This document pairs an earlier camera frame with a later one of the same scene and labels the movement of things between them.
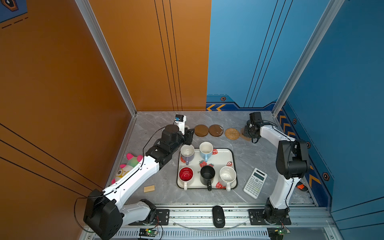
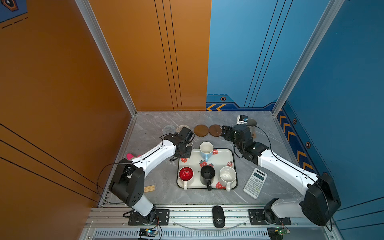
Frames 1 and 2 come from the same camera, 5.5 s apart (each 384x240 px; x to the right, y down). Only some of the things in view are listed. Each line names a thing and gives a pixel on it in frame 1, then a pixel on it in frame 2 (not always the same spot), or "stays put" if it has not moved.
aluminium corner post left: (104, 46) stays put
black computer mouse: (218, 216) stays put
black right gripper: (245, 132) to (228, 131)
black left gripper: (188, 136) to (189, 152)
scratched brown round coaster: (215, 130) stays put
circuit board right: (277, 233) stays put
